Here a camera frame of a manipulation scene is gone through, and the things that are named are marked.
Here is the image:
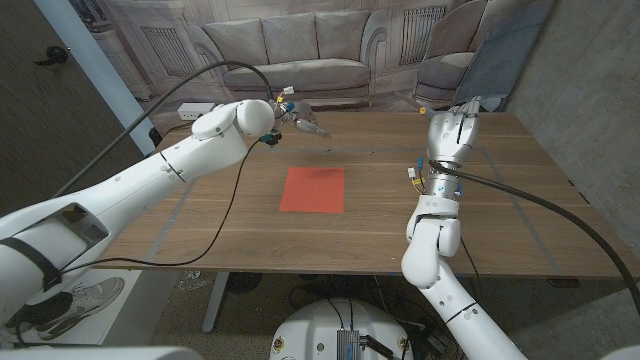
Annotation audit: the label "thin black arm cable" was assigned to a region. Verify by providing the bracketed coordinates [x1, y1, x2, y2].
[49, 139, 262, 276]
[458, 237, 483, 298]

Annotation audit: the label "grey orange handled scissors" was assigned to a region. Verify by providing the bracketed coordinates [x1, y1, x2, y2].
[394, 91, 436, 119]

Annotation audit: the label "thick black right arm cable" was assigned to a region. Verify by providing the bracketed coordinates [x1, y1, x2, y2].
[427, 159, 640, 315]

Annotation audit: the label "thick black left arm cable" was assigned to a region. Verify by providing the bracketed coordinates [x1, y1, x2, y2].
[52, 59, 275, 199]

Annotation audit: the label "white floor board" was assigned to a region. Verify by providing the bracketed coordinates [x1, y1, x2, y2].
[0, 268, 176, 347]

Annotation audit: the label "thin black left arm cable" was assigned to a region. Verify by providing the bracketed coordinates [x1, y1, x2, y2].
[49, 139, 262, 276]

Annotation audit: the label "white table leg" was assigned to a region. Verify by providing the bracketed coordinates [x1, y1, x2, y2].
[202, 271, 232, 334]

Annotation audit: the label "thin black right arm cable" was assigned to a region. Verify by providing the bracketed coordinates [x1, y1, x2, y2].
[458, 237, 483, 298]

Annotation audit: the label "printed sofa room backdrop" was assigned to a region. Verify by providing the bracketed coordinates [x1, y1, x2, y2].
[67, 0, 556, 134]

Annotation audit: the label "black door handle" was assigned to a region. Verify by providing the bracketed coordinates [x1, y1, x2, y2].
[33, 45, 70, 67]

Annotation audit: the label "white power strip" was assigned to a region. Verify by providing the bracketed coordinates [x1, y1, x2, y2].
[176, 102, 217, 122]

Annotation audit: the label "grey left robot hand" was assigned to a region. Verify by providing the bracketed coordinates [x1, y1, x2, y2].
[279, 99, 333, 140]

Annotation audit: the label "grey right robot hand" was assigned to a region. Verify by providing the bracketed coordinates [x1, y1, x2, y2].
[426, 96, 483, 168]

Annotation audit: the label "grey blue leaning board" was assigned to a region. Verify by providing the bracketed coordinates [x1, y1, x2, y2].
[449, 0, 556, 113]

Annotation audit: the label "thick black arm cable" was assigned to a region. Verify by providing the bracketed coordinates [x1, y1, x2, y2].
[427, 159, 640, 315]
[52, 59, 275, 199]

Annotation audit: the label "grey white sneaker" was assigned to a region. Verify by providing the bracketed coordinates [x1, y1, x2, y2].
[4, 276, 126, 341]

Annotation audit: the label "silver box on robot base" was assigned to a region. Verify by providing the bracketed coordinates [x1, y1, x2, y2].
[335, 328, 362, 360]

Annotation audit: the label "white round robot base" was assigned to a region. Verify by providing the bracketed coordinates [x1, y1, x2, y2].
[268, 298, 415, 360]

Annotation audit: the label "red origami paper sheet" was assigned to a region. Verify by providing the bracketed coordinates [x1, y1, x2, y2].
[278, 166, 346, 215]

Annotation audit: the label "black power adapter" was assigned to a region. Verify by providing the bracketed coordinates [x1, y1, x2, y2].
[424, 332, 451, 354]

